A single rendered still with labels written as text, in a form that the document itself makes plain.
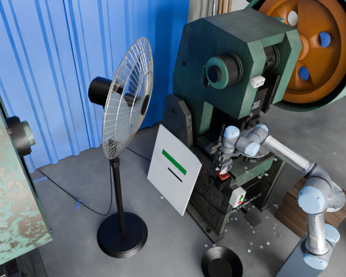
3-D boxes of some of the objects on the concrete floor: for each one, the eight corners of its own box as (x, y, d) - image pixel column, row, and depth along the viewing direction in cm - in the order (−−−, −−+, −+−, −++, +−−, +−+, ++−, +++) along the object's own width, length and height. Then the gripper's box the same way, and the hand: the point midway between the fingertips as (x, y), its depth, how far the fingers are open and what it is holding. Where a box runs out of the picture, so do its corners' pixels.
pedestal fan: (172, 231, 233) (197, 39, 124) (121, 275, 206) (94, 77, 97) (87, 146, 295) (53, -31, 187) (38, 171, 268) (-34, -20, 160)
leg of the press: (224, 237, 232) (252, 159, 170) (213, 244, 227) (238, 167, 165) (161, 163, 285) (165, 83, 224) (151, 167, 280) (152, 87, 219)
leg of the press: (269, 206, 256) (309, 128, 194) (261, 212, 251) (298, 134, 189) (204, 143, 309) (218, 67, 248) (195, 147, 304) (207, 70, 243)
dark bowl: (249, 276, 210) (251, 272, 206) (218, 301, 197) (219, 297, 192) (222, 243, 228) (223, 238, 223) (191, 264, 214) (192, 259, 210)
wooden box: (339, 223, 247) (359, 199, 223) (316, 251, 227) (336, 228, 204) (297, 193, 268) (312, 168, 244) (273, 216, 248) (286, 191, 225)
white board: (182, 216, 243) (202, 161, 209) (146, 178, 270) (159, 124, 236) (183, 215, 244) (203, 160, 210) (147, 177, 271) (161, 123, 237)
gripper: (215, 148, 164) (209, 172, 179) (225, 158, 159) (219, 182, 174) (226, 142, 168) (219, 167, 183) (236, 152, 163) (229, 177, 177)
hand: (223, 171), depth 179 cm, fingers closed
